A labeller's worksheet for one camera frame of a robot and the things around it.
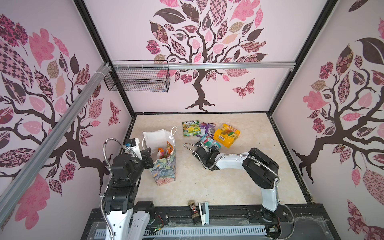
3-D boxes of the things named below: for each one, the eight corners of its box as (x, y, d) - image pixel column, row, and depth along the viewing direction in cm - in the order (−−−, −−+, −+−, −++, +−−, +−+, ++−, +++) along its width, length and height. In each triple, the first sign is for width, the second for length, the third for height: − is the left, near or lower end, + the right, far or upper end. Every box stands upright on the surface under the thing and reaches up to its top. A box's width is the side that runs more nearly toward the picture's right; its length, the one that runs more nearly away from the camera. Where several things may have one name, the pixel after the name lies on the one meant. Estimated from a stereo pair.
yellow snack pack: (211, 138, 106) (212, 133, 102) (222, 127, 113) (223, 122, 109) (228, 149, 100) (229, 144, 96) (238, 136, 108) (240, 131, 103)
